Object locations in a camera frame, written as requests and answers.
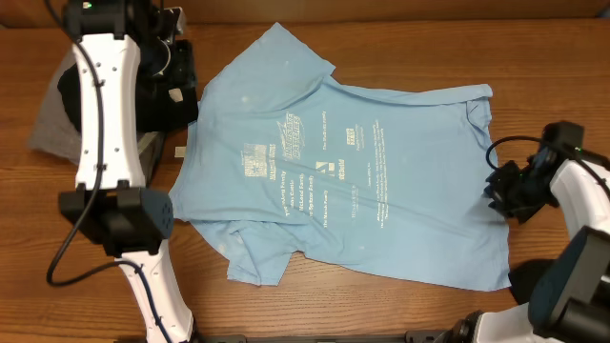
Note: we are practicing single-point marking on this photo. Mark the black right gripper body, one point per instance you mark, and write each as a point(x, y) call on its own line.
point(521, 192)

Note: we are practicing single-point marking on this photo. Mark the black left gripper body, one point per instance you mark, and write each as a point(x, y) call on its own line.
point(169, 67)

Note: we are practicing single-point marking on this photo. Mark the light blue printed t-shirt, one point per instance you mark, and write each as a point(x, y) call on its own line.
point(285, 159)

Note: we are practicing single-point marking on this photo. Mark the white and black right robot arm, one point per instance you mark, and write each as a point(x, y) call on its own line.
point(568, 300)

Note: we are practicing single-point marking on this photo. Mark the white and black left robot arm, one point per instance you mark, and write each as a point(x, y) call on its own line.
point(132, 61)

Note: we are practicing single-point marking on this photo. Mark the black folded garment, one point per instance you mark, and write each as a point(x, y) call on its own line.
point(155, 109)

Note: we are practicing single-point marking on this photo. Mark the black cloth at table edge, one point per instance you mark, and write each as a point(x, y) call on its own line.
point(526, 276)

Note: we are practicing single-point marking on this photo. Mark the grey folded garment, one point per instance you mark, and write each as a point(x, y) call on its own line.
point(54, 133)

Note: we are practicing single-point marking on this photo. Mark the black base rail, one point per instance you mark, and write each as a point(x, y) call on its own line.
point(426, 336)

